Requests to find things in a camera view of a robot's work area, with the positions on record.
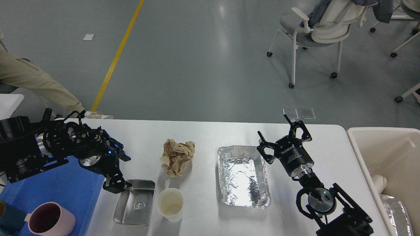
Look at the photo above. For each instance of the blue plastic tray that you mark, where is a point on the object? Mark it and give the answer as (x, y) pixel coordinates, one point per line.
(71, 186)

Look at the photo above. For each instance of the beige plastic bin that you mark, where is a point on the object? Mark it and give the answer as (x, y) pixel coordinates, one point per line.
(393, 153)

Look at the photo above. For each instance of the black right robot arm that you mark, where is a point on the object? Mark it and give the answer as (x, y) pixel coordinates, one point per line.
(334, 211)

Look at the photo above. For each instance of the teal object at corner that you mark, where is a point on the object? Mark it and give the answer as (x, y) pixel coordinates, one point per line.
(12, 219)

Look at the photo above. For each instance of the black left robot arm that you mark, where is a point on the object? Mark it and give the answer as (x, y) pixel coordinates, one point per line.
(28, 149)

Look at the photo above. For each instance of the white office chair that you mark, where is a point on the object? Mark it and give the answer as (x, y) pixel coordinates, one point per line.
(334, 26)

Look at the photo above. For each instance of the white side table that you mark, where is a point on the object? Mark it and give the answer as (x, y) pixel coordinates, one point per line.
(8, 104)

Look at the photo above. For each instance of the foil tray in bin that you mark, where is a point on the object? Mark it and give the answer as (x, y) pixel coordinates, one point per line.
(397, 215)

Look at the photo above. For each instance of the aluminium foil tray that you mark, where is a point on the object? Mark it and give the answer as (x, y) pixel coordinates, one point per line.
(243, 177)

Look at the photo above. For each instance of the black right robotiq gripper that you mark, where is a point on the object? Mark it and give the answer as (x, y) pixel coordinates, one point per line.
(293, 156)

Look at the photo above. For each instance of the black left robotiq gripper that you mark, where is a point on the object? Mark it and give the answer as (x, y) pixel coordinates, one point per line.
(104, 160)

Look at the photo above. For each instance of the stainless steel rectangular dish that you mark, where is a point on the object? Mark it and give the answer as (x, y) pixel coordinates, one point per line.
(135, 204)

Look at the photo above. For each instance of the white paper cup in bin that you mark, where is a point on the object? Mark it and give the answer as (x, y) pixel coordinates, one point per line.
(380, 183)

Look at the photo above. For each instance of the pink mug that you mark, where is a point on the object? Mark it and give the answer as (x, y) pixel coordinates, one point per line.
(51, 219)

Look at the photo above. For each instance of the crumpled brown paper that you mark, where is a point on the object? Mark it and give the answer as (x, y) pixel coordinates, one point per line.
(176, 157)

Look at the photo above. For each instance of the person in beige trousers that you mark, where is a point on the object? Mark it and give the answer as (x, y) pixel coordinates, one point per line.
(20, 72)

